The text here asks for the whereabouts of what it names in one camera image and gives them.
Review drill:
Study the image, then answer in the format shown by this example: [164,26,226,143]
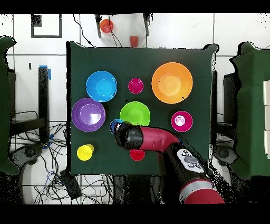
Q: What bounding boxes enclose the green bowl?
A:
[119,101,151,127]

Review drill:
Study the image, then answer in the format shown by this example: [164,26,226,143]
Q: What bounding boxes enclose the light blue cup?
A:
[109,118,125,135]

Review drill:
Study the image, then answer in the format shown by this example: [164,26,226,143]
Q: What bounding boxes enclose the tall red cup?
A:
[129,148,146,162]

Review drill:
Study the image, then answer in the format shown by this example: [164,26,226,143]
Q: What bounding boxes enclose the purple bowl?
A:
[71,97,107,133]

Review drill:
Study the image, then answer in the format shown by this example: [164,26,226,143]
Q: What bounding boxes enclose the short crimson cup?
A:
[128,78,144,95]

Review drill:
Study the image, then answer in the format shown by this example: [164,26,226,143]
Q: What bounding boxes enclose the light blue bowl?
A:
[85,70,118,102]

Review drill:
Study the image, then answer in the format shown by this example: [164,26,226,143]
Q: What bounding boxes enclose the large orange bowl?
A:
[151,62,194,105]

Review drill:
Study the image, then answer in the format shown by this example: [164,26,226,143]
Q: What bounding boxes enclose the dark green tablecloth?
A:
[66,41,218,176]

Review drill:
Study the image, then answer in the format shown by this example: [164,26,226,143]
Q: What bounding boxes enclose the small crimson bowl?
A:
[171,110,193,133]

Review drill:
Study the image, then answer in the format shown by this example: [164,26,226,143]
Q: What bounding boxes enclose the yellow cup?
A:
[76,144,95,162]

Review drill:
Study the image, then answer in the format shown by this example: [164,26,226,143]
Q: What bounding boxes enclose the small orange bowl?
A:
[99,18,114,34]

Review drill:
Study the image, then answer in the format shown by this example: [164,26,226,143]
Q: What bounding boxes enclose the blue tape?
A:
[39,64,52,81]

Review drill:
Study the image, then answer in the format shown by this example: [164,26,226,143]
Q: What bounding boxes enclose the black power box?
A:
[59,170,82,201]

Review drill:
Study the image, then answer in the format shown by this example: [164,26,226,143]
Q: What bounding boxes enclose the green cloth covered table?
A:
[229,41,270,181]
[0,35,20,176]

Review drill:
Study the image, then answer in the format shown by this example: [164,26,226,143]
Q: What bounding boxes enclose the white boxes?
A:
[263,80,270,160]

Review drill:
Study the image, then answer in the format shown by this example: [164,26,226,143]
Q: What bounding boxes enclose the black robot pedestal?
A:
[112,174,167,204]

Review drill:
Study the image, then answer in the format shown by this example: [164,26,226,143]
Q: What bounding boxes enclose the black metal table frame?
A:
[9,66,50,143]
[211,70,241,141]

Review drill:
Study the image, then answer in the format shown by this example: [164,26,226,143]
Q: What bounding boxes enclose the tangle of cables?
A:
[10,110,114,204]

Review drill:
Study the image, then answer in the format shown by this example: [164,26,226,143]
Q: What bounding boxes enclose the black square frame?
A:
[31,14,62,39]

